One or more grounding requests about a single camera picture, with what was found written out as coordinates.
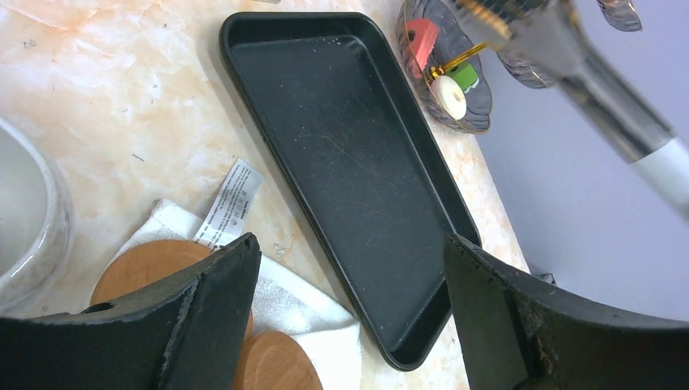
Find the white glazed donut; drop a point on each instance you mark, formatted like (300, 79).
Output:
(449, 96)

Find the wooden coaster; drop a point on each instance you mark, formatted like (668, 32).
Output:
(151, 275)
(274, 360)

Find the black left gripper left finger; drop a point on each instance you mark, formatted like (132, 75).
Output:
(182, 332)

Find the green cake slice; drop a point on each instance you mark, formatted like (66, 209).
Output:
(465, 76)

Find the white towel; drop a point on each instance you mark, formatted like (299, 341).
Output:
(283, 301)

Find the three-tier glass stand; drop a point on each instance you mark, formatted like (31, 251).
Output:
(453, 47)

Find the red cake slice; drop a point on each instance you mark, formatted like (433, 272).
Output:
(422, 35)

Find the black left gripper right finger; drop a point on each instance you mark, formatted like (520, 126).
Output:
(518, 332)

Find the white speckled mug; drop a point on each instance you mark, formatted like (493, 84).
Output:
(36, 222)

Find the black baking tray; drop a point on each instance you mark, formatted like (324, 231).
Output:
(332, 104)

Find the metal tongs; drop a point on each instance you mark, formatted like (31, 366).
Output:
(547, 33)

